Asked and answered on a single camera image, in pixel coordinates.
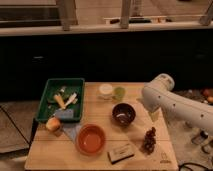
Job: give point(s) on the orange bowl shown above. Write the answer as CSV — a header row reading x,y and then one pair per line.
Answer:
x,y
90,140

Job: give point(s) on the dark grape bunch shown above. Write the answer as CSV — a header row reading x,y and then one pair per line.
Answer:
x,y
149,141

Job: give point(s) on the green cup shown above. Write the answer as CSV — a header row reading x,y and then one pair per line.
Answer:
x,y
119,93

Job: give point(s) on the green plastic tray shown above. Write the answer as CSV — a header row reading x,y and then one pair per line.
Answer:
x,y
48,105

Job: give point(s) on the dark brown bowl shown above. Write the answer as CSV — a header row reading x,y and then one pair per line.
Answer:
x,y
123,114

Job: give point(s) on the blue grey cloth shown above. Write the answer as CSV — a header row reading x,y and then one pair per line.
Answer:
x,y
71,130

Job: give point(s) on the white utensil in tray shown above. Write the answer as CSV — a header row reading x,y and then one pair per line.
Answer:
x,y
71,99

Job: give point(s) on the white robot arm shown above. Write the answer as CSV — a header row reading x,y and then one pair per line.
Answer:
x,y
158,94

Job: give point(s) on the red yellow apple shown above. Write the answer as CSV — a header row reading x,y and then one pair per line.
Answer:
x,y
53,124

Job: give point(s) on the black beige sponge block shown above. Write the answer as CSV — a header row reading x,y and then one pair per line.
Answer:
x,y
120,153

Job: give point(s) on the bottle rack with bottles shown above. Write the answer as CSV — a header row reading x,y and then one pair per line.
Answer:
x,y
200,138

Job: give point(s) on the white lidded container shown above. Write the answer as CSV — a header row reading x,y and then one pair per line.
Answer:
x,y
105,91

